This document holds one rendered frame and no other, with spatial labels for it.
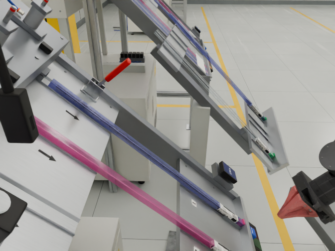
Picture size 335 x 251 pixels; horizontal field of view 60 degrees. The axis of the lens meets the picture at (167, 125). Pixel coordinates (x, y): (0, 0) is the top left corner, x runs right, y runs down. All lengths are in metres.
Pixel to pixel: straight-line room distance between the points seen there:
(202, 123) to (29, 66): 0.65
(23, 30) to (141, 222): 1.31
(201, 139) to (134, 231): 0.78
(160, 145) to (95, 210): 1.14
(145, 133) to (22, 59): 0.31
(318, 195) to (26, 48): 0.59
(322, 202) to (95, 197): 1.38
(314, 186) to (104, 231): 0.53
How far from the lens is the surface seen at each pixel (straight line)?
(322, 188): 0.67
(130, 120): 0.63
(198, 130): 0.98
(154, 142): 0.65
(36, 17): 0.50
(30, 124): 0.26
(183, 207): 0.58
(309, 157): 2.29
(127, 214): 1.70
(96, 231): 0.85
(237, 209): 0.75
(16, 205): 0.31
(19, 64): 0.43
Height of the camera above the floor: 1.27
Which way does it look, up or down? 32 degrees down
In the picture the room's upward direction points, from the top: straight up
